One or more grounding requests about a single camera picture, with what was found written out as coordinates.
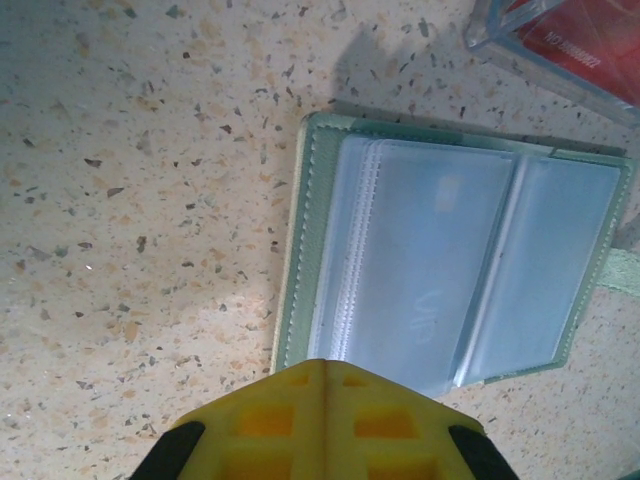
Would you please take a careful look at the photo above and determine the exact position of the clear acrylic tray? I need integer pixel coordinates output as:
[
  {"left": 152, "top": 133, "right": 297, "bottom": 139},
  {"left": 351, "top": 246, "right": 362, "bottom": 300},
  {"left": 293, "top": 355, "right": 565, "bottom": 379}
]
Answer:
[{"left": 463, "top": 0, "right": 640, "bottom": 127}]

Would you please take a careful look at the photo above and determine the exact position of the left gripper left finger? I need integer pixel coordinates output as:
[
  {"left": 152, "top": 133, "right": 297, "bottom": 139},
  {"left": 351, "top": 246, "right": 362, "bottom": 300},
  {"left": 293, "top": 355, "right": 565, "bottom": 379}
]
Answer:
[{"left": 130, "top": 358, "right": 329, "bottom": 480}]

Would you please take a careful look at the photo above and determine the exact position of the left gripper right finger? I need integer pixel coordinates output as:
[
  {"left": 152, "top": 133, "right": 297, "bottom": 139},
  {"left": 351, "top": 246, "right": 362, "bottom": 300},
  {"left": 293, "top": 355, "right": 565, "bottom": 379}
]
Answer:
[{"left": 324, "top": 359, "right": 522, "bottom": 480}]

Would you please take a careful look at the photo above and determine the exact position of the green card holder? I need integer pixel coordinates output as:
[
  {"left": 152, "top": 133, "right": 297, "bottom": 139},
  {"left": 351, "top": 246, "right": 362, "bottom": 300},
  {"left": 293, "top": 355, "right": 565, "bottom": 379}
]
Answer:
[{"left": 269, "top": 110, "right": 640, "bottom": 401}]

